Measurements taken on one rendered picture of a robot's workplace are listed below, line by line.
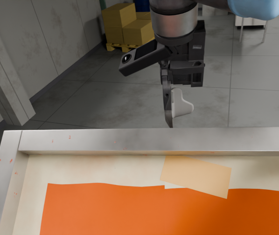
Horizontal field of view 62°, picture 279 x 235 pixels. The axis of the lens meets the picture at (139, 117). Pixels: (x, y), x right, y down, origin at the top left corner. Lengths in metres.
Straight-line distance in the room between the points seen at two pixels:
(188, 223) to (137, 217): 0.08
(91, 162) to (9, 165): 0.14
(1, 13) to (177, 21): 3.58
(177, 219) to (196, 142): 0.12
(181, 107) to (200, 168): 0.14
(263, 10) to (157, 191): 0.28
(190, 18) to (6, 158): 0.38
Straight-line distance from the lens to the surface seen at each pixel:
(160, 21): 0.39
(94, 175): 0.42
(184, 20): 0.38
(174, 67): 0.44
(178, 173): 0.39
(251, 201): 0.40
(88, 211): 0.42
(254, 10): 0.30
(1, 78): 3.38
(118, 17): 5.15
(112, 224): 0.41
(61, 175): 0.45
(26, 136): 0.46
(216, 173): 0.40
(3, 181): 0.46
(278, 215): 0.41
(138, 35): 4.99
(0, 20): 3.85
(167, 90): 0.45
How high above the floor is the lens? 1.80
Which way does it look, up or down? 36 degrees down
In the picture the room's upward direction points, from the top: 9 degrees counter-clockwise
